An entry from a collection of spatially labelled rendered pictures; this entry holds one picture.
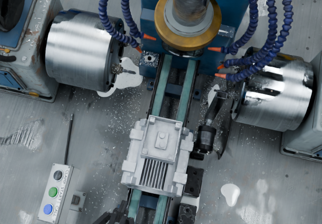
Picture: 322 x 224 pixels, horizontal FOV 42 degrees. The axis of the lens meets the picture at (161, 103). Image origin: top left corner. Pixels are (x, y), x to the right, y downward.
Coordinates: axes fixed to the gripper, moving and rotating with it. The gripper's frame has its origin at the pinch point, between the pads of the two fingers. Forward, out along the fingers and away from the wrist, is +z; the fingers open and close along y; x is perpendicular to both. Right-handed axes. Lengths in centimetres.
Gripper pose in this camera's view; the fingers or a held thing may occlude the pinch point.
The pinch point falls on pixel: (121, 211)
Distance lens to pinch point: 115.7
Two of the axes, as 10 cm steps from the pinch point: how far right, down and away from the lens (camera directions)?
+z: 0.8, -2.1, 9.7
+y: -9.7, -2.4, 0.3
